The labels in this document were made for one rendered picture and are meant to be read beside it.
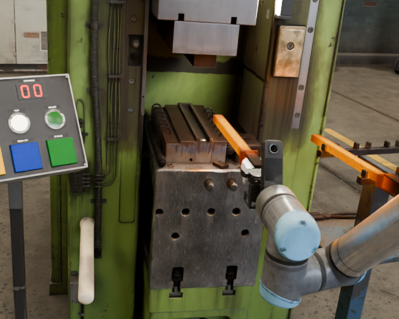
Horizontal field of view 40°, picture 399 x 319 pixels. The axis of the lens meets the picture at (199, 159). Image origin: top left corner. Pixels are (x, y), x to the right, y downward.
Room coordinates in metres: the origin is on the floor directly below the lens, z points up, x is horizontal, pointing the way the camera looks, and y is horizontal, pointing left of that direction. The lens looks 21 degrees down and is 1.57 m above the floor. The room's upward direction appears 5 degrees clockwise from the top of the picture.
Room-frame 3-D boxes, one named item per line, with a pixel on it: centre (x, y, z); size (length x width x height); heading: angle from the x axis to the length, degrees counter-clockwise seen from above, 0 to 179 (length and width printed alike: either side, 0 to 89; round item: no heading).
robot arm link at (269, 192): (1.07, -0.18, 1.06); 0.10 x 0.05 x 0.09; 103
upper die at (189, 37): (1.86, 0.06, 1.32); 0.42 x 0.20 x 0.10; 12
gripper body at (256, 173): (1.15, -0.16, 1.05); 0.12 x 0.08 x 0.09; 13
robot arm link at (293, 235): (0.99, -0.20, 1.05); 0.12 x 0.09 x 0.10; 13
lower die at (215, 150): (1.86, 0.06, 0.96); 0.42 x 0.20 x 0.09; 12
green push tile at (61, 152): (1.41, 0.39, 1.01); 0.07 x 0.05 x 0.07; 127
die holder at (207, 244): (1.88, 0.01, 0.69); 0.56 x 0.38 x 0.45; 12
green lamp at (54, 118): (1.45, 0.41, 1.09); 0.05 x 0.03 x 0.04; 102
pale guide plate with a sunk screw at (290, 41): (1.85, -0.27, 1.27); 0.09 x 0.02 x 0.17; 102
